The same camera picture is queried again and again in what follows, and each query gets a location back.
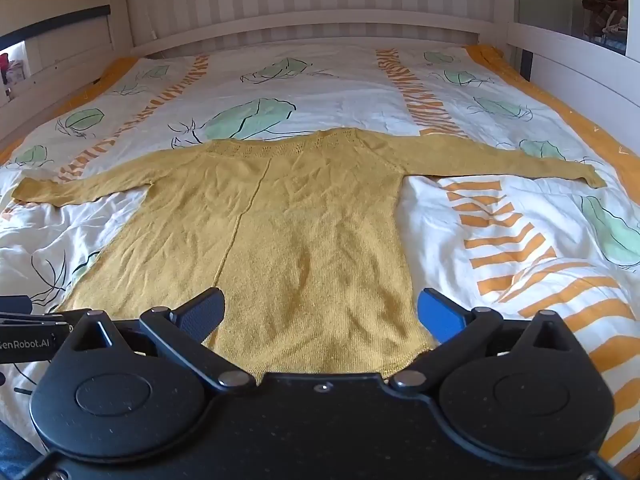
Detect brown stuffed toy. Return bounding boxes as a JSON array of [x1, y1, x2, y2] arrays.
[[581, 0, 628, 46]]

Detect pink and red toys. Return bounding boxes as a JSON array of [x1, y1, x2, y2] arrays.
[[0, 42, 27, 102]]

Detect person's blue jeans leg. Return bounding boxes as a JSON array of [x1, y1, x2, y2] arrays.
[[0, 422, 43, 480]]

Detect dark blue bed rail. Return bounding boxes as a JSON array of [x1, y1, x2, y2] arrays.
[[0, 5, 111, 47]]

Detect white leaf-print duvet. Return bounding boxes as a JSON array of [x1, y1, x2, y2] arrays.
[[0, 45, 640, 480]]

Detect yellow knitted sweater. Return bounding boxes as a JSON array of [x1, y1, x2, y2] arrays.
[[11, 127, 607, 386]]

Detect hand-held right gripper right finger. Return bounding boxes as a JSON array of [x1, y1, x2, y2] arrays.
[[389, 288, 591, 392]]

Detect white wooden bed frame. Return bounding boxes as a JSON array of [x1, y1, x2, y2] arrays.
[[0, 0, 640, 126]]

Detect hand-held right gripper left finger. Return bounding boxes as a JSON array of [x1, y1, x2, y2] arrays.
[[52, 287, 256, 392]]

